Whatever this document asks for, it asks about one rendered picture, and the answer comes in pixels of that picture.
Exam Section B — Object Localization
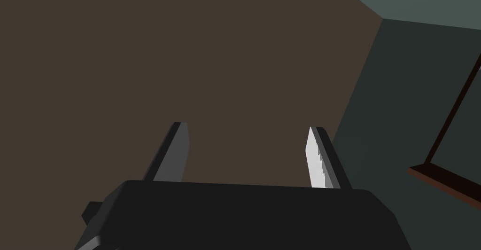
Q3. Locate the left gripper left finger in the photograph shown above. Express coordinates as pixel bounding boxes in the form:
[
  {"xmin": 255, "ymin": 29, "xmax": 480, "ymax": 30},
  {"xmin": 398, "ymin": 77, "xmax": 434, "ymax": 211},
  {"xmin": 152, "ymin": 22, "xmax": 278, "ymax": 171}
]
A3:
[{"xmin": 142, "ymin": 122, "xmax": 190, "ymax": 183}]

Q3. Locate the dark brown wooden shelf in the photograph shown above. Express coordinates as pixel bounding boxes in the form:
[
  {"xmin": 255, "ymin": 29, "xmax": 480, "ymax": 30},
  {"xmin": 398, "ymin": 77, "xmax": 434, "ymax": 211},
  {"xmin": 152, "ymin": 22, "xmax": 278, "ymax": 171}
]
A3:
[{"xmin": 407, "ymin": 53, "xmax": 481, "ymax": 210}]

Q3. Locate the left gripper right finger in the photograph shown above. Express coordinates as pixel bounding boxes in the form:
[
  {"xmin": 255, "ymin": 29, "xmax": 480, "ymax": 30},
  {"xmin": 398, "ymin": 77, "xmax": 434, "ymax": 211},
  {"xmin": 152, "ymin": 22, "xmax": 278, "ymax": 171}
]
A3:
[{"xmin": 305, "ymin": 126, "xmax": 353, "ymax": 190}]

